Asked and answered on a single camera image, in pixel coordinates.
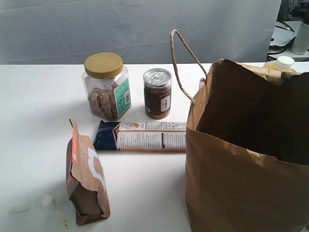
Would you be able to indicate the brown can with pull-tab lid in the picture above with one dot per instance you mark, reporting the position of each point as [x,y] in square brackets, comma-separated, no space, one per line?
[157,92]

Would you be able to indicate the brown paper bag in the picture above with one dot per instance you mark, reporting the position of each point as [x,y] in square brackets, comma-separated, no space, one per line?
[247,150]

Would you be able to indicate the long blue and white box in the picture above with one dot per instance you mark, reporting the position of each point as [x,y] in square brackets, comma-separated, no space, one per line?
[144,136]

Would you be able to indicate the clear jar with gold lid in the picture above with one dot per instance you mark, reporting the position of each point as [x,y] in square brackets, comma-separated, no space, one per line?
[107,85]

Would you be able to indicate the brown kraft paper pouch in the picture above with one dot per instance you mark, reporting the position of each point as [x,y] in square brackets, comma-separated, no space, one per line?
[85,181]

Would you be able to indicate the white cylindrical cap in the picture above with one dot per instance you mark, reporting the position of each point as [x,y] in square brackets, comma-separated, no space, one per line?
[48,202]

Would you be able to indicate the yellow bottle with white cap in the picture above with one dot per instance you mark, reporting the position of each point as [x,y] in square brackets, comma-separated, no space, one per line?
[282,63]

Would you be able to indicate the white papers on desk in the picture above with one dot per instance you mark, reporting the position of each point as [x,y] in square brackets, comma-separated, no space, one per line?
[281,36]

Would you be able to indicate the white cube block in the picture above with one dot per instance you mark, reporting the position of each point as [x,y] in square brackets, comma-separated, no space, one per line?
[21,205]

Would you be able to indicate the white cylinder thermos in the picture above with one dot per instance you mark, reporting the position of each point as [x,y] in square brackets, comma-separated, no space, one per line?
[301,41]

